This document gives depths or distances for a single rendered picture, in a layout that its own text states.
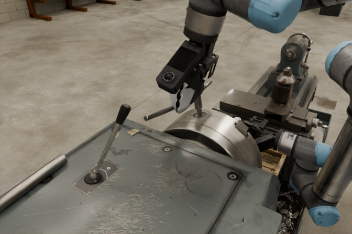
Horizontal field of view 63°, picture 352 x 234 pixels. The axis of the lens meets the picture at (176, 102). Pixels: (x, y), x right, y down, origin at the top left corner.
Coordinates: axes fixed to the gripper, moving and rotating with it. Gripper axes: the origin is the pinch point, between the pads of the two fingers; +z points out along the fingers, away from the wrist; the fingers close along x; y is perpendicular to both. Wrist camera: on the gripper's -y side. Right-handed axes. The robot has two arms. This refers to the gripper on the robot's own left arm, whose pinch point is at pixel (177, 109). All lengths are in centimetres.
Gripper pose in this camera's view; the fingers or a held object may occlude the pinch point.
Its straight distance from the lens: 68.2
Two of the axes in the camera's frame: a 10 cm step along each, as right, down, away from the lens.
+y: 5.4, -4.3, 7.3
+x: -8.2, -4.6, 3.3
